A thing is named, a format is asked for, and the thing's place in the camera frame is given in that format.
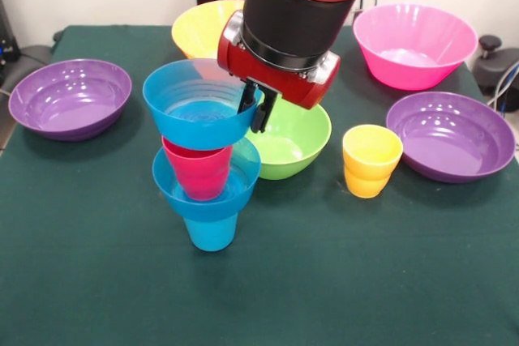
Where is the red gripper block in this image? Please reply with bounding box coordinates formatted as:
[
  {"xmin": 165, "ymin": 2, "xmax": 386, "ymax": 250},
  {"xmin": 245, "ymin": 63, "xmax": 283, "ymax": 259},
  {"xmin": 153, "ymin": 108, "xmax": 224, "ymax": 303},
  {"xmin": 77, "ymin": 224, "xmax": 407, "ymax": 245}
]
[{"xmin": 217, "ymin": 9, "xmax": 341, "ymax": 135}]

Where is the green plastic bowl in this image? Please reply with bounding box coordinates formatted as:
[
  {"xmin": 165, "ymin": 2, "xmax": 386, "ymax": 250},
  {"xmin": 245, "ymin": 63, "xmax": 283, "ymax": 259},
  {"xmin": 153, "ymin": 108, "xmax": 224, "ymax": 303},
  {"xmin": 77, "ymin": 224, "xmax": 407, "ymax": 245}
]
[{"xmin": 233, "ymin": 98, "xmax": 332, "ymax": 181}]

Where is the small blue plastic bowl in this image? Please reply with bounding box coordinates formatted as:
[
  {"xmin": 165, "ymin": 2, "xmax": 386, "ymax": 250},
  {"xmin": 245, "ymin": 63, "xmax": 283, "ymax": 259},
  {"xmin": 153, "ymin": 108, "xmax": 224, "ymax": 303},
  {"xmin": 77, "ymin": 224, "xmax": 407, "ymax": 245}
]
[
  {"xmin": 142, "ymin": 58, "xmax": 264, "ymax": 151},
  {"xmin": 152, "ymin": 137, "xmax": 261, "ymax": 221}
]

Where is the red plastic cup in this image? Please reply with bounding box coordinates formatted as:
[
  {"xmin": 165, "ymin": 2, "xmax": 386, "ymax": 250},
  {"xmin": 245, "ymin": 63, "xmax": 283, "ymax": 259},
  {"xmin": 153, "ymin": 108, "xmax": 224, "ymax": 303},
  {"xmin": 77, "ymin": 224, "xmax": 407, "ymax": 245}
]
[{"xmin": 161, "ymin": 135, "xmax": 235, "ymax": 202}]

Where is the orange plastic bowl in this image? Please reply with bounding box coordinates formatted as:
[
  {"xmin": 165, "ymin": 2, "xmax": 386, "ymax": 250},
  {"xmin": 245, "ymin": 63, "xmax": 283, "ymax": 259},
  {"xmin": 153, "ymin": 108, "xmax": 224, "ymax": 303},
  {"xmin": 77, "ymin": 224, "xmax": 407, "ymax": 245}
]
[{"xmin": 171, "ymin": 0, "xmax": 245, "ymax": 60}]

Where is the blue plastic cup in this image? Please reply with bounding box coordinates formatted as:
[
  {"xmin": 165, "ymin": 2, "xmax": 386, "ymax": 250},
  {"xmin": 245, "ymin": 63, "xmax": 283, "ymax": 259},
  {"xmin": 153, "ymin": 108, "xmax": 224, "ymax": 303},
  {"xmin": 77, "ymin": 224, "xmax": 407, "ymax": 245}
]
[{"xmin": 182, "ymin": 211, "xmax": 238, "ymax": 252}]

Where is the pink plastic bowl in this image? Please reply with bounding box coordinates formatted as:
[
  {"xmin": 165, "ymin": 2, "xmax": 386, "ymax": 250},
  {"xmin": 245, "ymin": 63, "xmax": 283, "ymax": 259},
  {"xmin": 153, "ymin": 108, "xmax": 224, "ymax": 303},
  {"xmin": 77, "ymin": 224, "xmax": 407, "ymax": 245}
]
[{"xmin": 352, "ymin": 2, "xmax": 479, "ymax": 92}]

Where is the yellow plastic cup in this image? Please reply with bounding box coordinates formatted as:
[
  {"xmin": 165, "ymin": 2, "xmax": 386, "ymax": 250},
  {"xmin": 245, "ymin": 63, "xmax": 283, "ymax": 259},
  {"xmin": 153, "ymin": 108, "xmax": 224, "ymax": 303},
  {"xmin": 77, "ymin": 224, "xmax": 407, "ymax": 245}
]
[{"xmin": 342, "ymin": 124, "xmax": 405, "ymax": 199}]

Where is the dark green tablecloth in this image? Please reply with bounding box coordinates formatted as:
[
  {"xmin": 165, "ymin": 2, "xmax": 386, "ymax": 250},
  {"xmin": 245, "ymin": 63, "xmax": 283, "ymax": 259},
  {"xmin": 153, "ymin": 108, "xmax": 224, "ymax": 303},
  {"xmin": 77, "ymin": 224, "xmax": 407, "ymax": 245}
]
[{"xmin": 0, "ymin": 23, "xmax": 519, "ymax": 346}]

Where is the purple plastic bowl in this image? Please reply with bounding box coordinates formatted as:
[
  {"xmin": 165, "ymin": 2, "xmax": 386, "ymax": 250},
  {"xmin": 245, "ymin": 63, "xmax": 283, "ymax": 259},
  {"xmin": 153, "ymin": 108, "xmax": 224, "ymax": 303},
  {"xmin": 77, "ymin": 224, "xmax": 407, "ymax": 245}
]
[
  {"xmin": 7, "ymin": 58, "xmax": 133, "ymax": 143},
  {"xmin": 385, "ymin": 91, "xmax": 517, "ymax": 184}
]

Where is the grey rounded base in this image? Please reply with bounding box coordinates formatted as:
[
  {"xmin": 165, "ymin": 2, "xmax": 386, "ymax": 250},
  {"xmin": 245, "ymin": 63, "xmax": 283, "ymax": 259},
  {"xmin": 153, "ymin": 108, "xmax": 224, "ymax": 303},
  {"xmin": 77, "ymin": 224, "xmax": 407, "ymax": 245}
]
[{"xmin": 15, "ymin": 44, "xmax": 56, "ymax": 75}]

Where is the black clamp with knob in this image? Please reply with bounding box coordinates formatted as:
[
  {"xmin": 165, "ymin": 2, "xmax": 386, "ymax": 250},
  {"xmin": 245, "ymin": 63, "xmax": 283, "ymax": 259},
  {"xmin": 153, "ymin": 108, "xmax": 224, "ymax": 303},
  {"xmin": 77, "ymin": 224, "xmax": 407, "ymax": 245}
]
[{"xmin": 472, "ymin": 34, "xmax": 519, "ymax": 94}]

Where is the black equipment box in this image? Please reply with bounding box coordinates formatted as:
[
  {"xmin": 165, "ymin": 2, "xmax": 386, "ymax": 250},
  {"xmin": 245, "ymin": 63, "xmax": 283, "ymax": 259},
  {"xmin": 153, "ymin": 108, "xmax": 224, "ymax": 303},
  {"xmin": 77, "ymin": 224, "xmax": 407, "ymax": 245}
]
[{"xmin": 0, "ymin": 0, "xmax": 21, "ymax": 83}]

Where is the bundle of light cables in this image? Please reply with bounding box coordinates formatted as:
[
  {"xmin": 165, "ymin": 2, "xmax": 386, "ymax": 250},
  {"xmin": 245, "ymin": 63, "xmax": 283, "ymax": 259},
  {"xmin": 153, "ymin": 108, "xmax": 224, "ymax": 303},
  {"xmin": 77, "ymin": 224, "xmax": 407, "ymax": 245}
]
[{"xmin": 486, "ymin": 60, "xmax": 519, "ymax": 114}]

